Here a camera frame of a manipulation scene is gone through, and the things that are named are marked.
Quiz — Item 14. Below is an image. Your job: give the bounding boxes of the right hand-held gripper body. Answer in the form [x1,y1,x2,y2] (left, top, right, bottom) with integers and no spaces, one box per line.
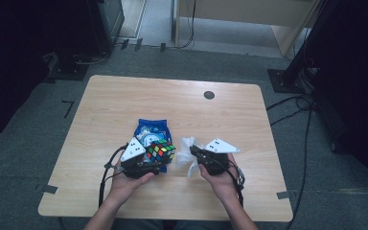
[197,138,241,176]

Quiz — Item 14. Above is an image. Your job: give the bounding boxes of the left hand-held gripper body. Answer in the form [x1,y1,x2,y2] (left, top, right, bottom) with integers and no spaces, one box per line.
[120,137,151,180]

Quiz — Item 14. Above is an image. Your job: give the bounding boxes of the white wet wipe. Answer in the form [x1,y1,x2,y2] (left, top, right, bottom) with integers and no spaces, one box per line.
[175,136,205,178]

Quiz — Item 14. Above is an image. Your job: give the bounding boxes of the multicoloured puzzle cube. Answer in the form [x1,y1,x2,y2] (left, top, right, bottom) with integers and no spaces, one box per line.
[146,139,176,166]

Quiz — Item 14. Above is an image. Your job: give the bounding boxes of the blue wet wipes pack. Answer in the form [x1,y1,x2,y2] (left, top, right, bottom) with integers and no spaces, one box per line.
[133,118,173,174]

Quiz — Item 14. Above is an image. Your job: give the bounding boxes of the person's right hand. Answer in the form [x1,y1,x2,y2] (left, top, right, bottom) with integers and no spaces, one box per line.
[198,152,242,206]

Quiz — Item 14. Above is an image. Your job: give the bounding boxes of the person's left hand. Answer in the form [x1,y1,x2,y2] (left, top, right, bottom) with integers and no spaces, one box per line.
[109,156,156,206]

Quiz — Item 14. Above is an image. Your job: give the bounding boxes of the person's dark trousers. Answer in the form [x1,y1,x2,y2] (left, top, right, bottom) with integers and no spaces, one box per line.
[111,218,234,230]

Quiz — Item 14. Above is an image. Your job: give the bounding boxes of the grey tape piece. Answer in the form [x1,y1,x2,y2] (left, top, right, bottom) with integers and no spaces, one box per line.
[276,190,296,200]
[41,184,59,195]

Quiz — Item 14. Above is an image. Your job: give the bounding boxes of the black metal stand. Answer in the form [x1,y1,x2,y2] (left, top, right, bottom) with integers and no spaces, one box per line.
[266,0,334,94]

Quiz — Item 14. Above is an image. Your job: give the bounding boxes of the dark cabinet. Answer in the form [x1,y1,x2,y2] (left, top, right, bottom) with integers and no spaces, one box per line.
[87,0,126,55]

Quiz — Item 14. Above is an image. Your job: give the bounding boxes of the light wooden desk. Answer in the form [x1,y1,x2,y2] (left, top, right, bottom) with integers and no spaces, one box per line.
[172,0,321,58]

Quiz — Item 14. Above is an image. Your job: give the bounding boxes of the black curtain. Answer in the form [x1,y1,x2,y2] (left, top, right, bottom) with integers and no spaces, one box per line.
[0,0,101,146]
[300,0,368,205]

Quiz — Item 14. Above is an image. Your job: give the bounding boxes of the right hand-held gripper black cable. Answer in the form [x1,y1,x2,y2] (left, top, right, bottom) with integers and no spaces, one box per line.
[215,156,246,209]

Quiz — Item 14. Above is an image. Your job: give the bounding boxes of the hand-held gripper black cable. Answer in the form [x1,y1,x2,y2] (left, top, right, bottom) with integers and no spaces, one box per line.
[215,156,246,209]
[98,143,129,209]

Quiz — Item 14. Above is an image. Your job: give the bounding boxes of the left hand-held gripper black cable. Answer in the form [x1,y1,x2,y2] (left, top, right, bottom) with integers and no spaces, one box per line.
[98,143,129,209]

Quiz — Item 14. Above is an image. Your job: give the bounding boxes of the long black floor cable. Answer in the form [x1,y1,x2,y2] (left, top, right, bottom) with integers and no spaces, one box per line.
[286,108,314,230]

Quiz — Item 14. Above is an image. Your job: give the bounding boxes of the black stand base plate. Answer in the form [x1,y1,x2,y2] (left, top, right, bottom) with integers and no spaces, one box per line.
[46,52,90,81]

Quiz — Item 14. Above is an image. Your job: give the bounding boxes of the thin black hanging cable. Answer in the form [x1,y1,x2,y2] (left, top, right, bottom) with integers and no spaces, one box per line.
[175,0,196,50]

